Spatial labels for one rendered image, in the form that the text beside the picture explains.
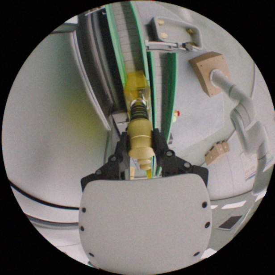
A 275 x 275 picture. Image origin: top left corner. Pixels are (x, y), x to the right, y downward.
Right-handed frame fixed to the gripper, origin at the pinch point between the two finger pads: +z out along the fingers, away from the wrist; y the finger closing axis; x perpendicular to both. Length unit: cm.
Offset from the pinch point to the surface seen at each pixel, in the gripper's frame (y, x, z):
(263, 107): 361, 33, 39
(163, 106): 10.9, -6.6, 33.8
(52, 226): -13.6, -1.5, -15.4
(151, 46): 6.8, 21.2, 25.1
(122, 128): -11.9, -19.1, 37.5
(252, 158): 362, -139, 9
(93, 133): -12.9, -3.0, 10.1
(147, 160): 0.7, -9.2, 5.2
